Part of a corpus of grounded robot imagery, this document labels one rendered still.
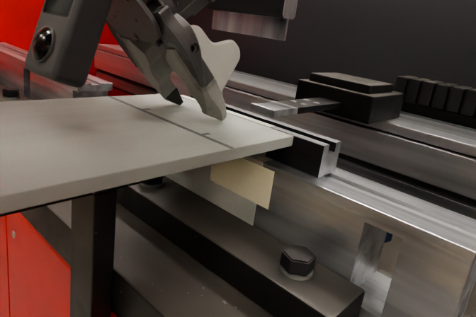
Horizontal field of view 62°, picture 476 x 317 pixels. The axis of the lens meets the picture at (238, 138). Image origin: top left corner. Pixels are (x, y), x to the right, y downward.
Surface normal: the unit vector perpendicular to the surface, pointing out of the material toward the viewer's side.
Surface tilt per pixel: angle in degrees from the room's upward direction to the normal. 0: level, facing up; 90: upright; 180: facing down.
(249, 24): 90
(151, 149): 0
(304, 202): 90
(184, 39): 79
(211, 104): 134
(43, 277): 90
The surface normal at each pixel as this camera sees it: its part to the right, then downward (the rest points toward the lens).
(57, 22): -0.57, -0.17
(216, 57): 0.65, 0.15
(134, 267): 0.13, -0.95
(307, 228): -0.68, 0.12
